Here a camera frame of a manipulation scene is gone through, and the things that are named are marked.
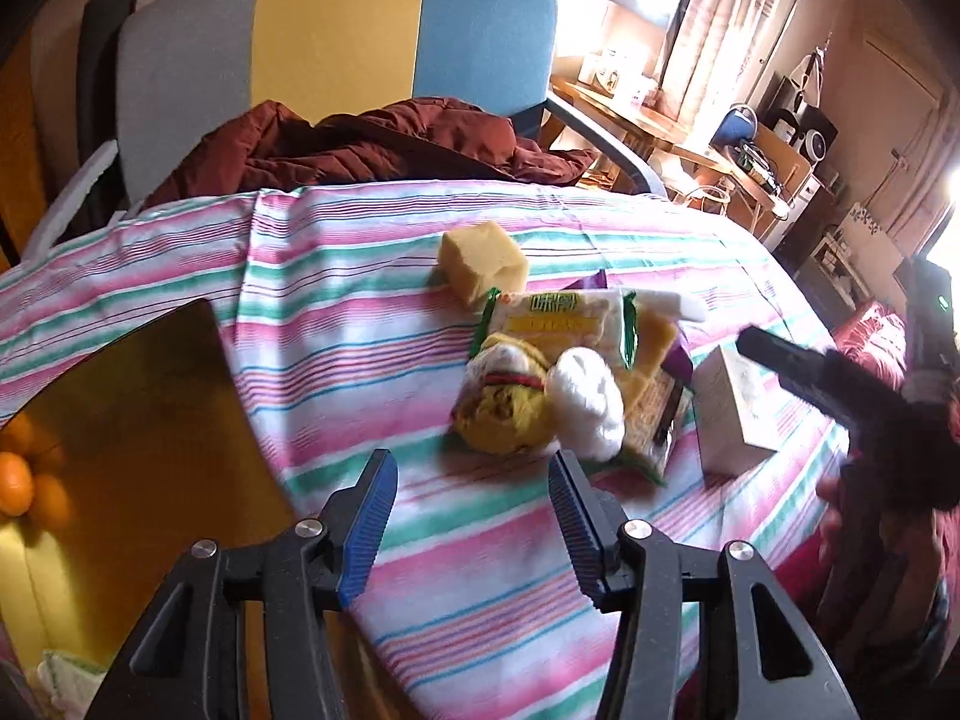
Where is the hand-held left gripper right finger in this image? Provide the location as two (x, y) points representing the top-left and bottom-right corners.
(547, 450), (860, 720)

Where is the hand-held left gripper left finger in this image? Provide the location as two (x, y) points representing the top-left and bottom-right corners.
(90, 448), (399, 720)

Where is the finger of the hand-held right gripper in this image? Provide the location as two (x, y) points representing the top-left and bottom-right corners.
(736, 325), (863, 425)

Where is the white cardboard box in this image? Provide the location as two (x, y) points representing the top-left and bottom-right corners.
(693, 343), (782, 478)

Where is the white cotton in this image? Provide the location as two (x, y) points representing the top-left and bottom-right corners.
(545, 347), (626, 461)

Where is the white plastic packet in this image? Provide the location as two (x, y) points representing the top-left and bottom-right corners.
(643, 288), (708, 324)

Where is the yellow plush toy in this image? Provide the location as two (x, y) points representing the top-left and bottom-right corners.
(452, 336), (560, 456)

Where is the cracker packet with yellow label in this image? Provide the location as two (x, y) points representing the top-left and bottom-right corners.
(470, 287), (640, 372)

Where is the red box with gold lining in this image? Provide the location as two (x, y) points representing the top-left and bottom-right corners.
(0, 298), (301, 720)

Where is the yellow sponge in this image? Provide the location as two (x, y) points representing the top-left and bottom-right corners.
(437, 221), (530, 310)

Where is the person's right hand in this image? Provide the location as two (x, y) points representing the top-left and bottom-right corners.
(816, 474), (848, 550)

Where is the cracker packet with brown label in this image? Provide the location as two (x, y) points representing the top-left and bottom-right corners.
(616, 311), (696, 486)

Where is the black stereo speaker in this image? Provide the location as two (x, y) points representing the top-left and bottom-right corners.
(765, 73), (838, 167)

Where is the blue bag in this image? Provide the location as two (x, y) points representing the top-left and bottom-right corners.
(711, 103), (760, 155)

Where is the striped cloth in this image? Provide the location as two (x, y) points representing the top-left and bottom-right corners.
(0, 180), (852, 720)

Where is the wooden desk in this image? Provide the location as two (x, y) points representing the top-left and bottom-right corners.
(550, 77), (797, 242)

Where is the white carton with pink label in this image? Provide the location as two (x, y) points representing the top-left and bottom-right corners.
(625, 60), (658, 109)

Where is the pale green cloth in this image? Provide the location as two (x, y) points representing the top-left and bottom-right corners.
(36, 647), (107, 693)

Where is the white tub with label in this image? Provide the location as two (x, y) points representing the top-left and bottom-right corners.
(592, 51), (628, 92)

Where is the patterned curtain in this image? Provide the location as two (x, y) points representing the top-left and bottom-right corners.
(660, 0), (800, 130)

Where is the orange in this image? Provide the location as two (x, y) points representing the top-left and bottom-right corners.
(0, 452), (36, 517)

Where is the maroon jacket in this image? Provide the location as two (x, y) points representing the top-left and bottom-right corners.
(142, 96), (601, 211)

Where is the grey yellow blue chair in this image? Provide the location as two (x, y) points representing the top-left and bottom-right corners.
(112, 0), (668, 205)

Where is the wooden cabinet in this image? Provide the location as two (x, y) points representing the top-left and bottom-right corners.
(0, 34), (47, 272)

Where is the black chair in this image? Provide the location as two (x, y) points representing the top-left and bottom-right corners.
(75, 0), (137, 175)

